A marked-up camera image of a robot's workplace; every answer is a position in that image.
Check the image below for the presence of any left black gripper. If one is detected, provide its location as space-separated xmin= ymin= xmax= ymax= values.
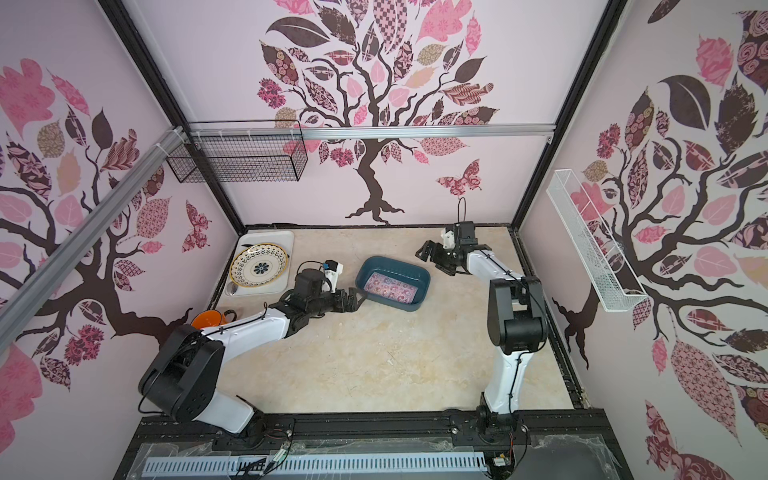
xmin=306 ymin=287 xmax=367 ymax=317

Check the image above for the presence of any pink sticker sheet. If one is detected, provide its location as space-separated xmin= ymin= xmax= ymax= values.
xmin=364 ymin=272 xmax=418 ymax=304

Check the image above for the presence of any teal plastic storage box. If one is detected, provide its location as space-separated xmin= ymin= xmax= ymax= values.
xmin=355 ymin=256 xmax=431 ymax=312

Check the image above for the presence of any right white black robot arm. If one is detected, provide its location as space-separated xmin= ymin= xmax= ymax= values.
xmin=415 ymin=221 xmax=549 ymax=415

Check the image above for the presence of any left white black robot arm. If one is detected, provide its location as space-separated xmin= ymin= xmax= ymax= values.
xmin=138 ymin=269 xmax=367 ymax=439

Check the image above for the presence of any patterned ceramic plate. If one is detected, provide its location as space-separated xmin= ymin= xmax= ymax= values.
xmin=229 ymin=243 xmax=290 ymax=288

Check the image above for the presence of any orange cup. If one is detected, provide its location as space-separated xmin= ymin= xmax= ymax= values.
xmin=191 ymin=310 xmax=229 ymax=330

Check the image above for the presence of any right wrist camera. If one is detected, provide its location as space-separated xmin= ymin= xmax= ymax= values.
xmin=441 ymin=228 xmax=455 ymax=250

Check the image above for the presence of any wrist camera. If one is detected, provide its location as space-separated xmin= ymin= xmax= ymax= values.
xmin=441 ymin=228 xmax=455 ymax=250
xmin=322 ymin=260 xmax=343 ymax=293

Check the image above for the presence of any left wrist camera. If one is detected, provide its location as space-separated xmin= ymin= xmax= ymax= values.
xmin=322 ymin=260 xmax=343 ymax=293

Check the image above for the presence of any black wire basket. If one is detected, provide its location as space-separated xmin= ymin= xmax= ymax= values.
xmin=166 ymin=120 xmax=309 ymax=183

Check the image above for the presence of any white wire shelf basket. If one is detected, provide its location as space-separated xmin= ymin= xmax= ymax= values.
xmin=546 ymin=169 xmax=649 ymax=313

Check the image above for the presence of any white slotted cable duct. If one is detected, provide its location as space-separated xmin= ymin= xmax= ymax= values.
xmin=139 ymin=452 xmax=488 ymax=479

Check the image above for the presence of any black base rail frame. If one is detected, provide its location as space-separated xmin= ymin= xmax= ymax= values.
xmin=116 ymin=409 xmax=631 ymax=479

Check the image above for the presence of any aluminium rail back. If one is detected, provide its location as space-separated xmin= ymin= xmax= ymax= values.
xmin=191 ymin=123 xmax=555 ymax=140

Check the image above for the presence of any aluminium rail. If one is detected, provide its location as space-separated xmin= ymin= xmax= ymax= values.
xmin=1 ymin=126 xmax=186 ymax=350
xmin=191 ymin=123 xmax=555 ymax=140

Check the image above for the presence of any aluminium rail left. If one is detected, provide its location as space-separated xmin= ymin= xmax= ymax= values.
xmin=1 ymin=126 xmax=186 ymax=350

